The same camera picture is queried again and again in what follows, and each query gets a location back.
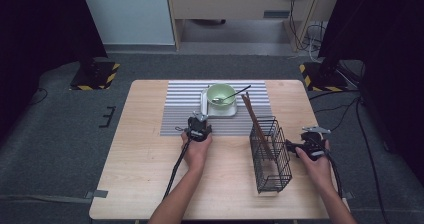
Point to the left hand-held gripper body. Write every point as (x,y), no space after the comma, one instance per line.
(198,129)

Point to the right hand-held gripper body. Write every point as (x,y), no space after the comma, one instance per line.
(313,145)

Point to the white rectangular tray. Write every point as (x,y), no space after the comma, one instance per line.
(216,112)

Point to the brown wooden chopstick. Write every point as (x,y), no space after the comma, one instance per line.
(255,124)
(254,112)

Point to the person's left hand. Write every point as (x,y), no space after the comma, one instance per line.
(196,154)

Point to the person's right hand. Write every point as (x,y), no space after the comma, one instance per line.
(320,172)

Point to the grey striped woven placemat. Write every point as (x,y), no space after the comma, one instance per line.
(183,100)

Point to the light green bowl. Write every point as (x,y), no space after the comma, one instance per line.
(221,92)

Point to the grey tape strip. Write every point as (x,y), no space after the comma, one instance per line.
(98,194)
(348,195)

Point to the black stand base with hazard stripes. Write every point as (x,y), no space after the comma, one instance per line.
(95,77)
(321,80)

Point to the light wooden desk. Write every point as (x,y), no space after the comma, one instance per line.
(233,2)

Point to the black curtain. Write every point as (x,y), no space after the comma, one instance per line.
(383,34)
(40,34)

